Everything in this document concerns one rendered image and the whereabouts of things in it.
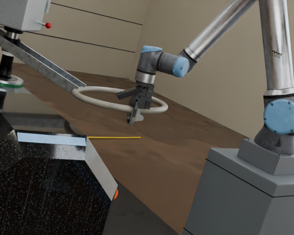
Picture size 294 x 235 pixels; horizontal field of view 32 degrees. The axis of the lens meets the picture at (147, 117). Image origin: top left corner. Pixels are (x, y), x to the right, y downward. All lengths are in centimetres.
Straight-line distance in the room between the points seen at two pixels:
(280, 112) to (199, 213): 65
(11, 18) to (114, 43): 621
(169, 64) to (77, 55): 625
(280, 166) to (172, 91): 610
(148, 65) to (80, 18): 609
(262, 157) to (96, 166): 74
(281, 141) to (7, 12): 146
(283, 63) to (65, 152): 96
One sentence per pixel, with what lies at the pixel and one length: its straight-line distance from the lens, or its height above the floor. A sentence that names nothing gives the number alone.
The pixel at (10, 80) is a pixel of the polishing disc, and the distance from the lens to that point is 274.
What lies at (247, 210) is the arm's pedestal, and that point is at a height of 68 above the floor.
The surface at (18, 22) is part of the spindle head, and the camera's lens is 263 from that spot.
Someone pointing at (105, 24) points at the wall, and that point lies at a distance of 860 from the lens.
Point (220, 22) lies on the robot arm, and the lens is 233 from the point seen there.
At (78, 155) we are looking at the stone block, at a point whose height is 74.
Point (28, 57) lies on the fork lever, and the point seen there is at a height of 98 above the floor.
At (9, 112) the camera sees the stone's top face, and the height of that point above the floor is 80.
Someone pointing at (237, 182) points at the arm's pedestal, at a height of 77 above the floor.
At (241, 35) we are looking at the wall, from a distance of 751.
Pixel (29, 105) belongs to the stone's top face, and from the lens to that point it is 246.
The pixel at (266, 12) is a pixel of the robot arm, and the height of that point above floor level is 150.
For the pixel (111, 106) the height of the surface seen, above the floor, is 92.
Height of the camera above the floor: 141
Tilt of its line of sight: 12 degrees down
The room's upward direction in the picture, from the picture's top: 16 degrees clockwise
